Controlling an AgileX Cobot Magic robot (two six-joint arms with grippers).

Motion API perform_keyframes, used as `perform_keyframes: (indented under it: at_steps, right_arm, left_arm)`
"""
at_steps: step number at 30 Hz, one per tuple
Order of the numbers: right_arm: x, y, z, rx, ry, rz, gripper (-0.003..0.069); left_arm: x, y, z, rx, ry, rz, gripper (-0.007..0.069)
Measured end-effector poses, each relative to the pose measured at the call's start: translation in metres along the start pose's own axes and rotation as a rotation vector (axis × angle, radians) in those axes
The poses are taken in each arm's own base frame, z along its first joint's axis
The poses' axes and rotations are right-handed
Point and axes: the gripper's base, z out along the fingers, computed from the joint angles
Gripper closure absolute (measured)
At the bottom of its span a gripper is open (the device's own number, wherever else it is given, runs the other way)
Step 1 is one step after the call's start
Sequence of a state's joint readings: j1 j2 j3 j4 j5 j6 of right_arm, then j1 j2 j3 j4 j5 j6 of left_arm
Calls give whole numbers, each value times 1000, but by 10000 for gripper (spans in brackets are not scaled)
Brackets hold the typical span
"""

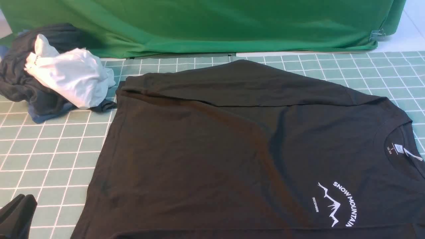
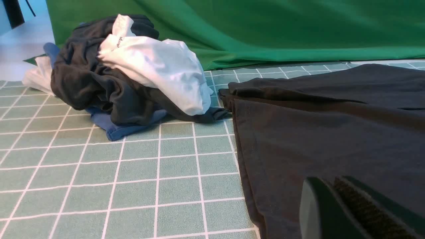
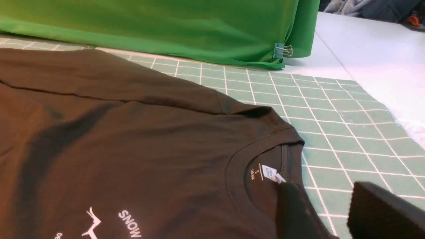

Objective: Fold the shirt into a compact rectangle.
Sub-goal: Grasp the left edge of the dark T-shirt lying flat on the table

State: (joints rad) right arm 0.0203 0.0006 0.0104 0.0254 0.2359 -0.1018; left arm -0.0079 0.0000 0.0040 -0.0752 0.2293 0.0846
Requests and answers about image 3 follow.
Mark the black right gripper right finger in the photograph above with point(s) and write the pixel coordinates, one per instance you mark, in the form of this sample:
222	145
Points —
376	213

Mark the gray cloth pile background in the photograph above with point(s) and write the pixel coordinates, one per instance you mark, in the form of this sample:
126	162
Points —
384	10

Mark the orange black tool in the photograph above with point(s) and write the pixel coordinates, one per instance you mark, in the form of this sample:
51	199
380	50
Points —
415	21

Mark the green grid cutting mat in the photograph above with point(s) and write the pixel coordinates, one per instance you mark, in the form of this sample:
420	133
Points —
348	135

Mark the dark gray long-sleeve top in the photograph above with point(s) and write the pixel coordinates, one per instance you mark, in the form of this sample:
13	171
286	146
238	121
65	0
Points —
94	146

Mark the green backdrop cloth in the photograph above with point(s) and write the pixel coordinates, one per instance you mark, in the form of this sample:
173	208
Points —
228	32

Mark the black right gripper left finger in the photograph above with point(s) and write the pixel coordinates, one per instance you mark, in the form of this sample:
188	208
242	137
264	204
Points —
296	218

